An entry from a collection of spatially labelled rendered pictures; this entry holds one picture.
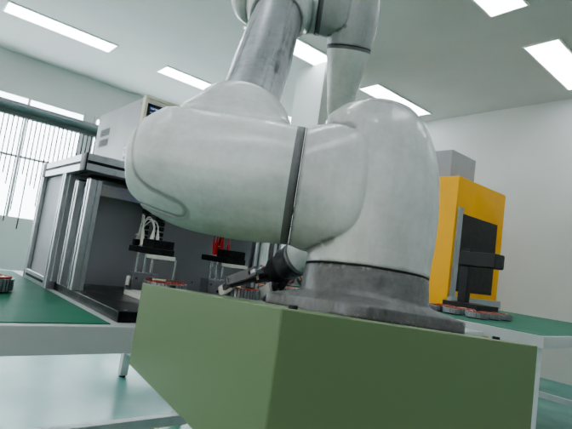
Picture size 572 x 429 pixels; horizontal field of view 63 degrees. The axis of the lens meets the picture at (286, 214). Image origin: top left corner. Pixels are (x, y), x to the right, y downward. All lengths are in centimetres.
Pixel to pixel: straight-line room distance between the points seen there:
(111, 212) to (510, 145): 586
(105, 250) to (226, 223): 93
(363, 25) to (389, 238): 65
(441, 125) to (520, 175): 146
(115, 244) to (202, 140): 95
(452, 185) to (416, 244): 425
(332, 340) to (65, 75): 777
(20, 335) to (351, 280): 58
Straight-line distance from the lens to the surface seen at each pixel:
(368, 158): 54
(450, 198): 476
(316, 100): 564
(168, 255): 131
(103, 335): 94
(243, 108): 59
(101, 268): 146
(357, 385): 41
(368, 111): 58
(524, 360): 59
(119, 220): 147
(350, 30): 108
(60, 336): 92
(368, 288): 52
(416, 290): 55
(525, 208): 647
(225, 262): 140
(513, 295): 640
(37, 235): 167
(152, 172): 56
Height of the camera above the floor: 91
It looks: 6 degrees up
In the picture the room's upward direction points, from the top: 8 degrees clockwise
